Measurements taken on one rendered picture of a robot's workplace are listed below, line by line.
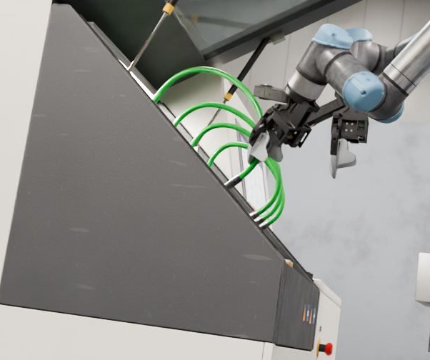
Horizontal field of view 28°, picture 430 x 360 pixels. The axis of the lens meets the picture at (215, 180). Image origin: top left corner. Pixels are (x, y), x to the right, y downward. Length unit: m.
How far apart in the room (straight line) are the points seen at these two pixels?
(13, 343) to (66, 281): 0.16
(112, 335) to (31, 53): 0.64
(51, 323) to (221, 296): 0.35
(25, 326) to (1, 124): 0.43
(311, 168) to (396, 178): 0.43
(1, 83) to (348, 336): 2.52
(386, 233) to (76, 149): 2.54
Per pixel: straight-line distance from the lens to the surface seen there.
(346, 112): 2.08
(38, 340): 1.81
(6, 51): 1.97
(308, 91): 1.82
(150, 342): 1.73
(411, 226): 4.16
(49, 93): 1.90
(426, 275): 1.66
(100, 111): 1.84
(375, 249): 4.15
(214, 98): 2.53
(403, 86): 1.85
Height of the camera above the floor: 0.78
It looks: 10 degrees up
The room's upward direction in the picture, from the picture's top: 8 degrees clockwise
